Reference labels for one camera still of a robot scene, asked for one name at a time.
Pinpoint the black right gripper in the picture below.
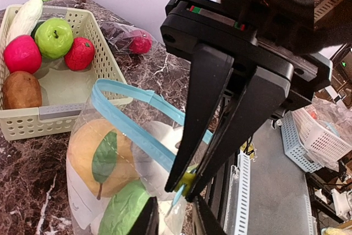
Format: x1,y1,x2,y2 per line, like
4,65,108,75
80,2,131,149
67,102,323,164
161,0,332,192

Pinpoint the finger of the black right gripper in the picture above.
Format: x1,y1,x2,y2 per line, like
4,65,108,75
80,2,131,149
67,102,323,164
186,67,291,202

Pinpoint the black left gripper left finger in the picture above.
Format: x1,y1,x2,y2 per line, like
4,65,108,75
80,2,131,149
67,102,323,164
128,197,159,235

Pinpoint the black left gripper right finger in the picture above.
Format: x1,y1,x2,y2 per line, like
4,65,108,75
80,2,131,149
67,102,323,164
192,195,226,235

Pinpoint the green leafy vegetable toy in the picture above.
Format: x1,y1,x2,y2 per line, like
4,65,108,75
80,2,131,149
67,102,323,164
98,180,150,235

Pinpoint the white garlic toy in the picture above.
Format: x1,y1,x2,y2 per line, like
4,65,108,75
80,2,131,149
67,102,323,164
144,121,184,155

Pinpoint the yellow peach toy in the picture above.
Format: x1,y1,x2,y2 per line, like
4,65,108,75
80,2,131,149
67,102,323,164
68,119,139,200

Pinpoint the clear zip bag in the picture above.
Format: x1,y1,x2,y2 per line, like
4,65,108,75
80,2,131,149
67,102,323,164
100,22,161,56
66,79,187,234

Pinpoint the round red fruit toy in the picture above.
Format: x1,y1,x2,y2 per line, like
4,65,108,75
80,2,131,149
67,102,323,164
3,35,42,74

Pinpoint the light blue perforated basket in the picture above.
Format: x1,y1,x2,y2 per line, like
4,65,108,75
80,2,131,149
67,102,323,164
280,112,322,173

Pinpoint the white perforated storage basket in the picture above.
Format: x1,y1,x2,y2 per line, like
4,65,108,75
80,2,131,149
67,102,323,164
292,98,351,161

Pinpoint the pale green perforated basket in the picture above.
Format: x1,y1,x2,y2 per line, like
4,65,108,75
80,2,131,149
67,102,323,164
1,6,126,141

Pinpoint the dark green avocado toy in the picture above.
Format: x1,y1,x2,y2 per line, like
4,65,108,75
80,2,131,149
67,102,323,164
30,20,45,39

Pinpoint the brown potato toy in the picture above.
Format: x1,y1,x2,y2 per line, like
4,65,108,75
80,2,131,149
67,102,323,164
2,71,42,110

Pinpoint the white radish with leaves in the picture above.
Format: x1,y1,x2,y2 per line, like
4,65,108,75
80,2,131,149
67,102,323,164
6,0,50,45

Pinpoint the black table edge rail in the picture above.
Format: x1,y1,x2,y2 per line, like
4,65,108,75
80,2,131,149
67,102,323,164
205,91,240,225

